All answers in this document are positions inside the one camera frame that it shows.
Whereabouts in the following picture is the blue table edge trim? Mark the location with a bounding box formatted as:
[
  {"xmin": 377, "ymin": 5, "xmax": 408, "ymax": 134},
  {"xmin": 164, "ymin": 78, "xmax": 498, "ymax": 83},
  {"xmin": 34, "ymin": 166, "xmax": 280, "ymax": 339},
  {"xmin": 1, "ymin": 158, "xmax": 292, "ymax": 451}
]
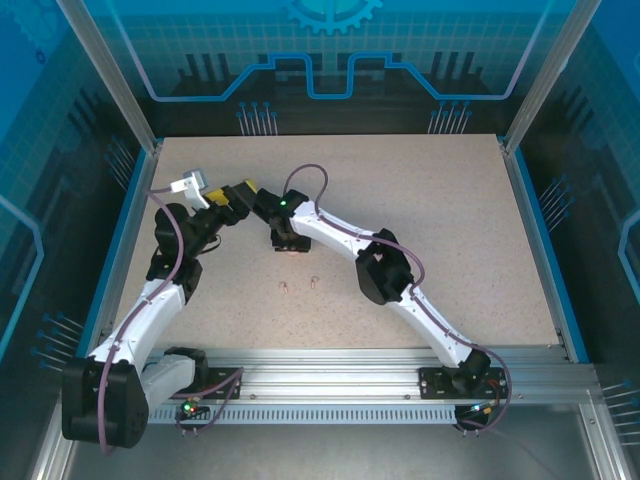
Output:
[{"xmin": 79, "ymin": 147, "xmax": 154, "ymax": 351}]

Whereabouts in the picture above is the left LED circuit board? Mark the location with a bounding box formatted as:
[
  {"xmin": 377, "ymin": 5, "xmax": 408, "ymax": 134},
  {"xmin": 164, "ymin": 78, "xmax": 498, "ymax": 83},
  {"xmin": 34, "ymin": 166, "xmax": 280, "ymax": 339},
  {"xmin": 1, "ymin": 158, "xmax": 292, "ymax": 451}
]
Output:
[{"xmin": 179, "ymin": 398, "xmax": 209, "ymax": 419}]

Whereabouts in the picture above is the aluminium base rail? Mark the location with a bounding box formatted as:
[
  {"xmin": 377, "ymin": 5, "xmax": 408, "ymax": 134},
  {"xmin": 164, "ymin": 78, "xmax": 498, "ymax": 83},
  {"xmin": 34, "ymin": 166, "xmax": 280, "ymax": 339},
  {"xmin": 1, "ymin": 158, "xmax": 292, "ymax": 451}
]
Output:
[{"xmin": 97, "ymin": 344, "xmax": 599, "ymax": 404}]

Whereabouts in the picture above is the aluminium frame post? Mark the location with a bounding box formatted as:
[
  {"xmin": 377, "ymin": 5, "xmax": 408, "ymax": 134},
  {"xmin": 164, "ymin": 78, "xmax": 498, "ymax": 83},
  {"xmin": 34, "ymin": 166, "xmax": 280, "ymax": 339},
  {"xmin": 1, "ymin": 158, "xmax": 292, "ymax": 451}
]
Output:
[
  {"xmin": 501, "ymin": 0, "xmax": 587, "ymax": 156},
  {"xmin": 53, "ymin": 0, "xmax": 164, "ymax": 154}
]

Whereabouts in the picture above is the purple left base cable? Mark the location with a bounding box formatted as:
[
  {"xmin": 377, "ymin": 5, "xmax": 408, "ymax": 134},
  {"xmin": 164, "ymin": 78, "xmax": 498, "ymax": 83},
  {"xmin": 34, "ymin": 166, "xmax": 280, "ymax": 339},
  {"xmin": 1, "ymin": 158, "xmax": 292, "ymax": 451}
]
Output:
[{"xmin": 164, "ymin": 367, "xmax": 246, "ymax": 437}]

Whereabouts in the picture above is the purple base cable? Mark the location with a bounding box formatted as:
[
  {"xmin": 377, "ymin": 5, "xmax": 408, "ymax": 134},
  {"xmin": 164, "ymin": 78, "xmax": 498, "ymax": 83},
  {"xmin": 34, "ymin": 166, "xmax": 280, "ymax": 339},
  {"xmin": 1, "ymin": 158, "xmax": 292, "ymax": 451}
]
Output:
[
  {"xmin": 164, "ymin": 367, "xmax": 246, "ymax": 437},
  {"xmin": 452, "ymin": 379, "xmax": 514, "ymax": 436}
]

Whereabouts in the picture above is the perforated metal cable duct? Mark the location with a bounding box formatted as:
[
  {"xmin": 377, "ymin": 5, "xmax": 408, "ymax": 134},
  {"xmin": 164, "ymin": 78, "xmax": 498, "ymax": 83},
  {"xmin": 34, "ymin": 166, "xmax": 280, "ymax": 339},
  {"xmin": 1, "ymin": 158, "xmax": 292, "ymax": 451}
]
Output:
[{"xmin": 144, "ymin": 403, "xmax": 484, "ymax": 426}]

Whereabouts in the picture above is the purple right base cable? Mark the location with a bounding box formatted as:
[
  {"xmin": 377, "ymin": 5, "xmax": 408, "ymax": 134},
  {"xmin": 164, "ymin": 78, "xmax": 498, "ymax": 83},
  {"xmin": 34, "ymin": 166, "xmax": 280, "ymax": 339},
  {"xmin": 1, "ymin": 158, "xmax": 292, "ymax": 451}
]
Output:
[{"xmin": 452, "ymin": 379, "xmax": 514, "ymax": 436}]

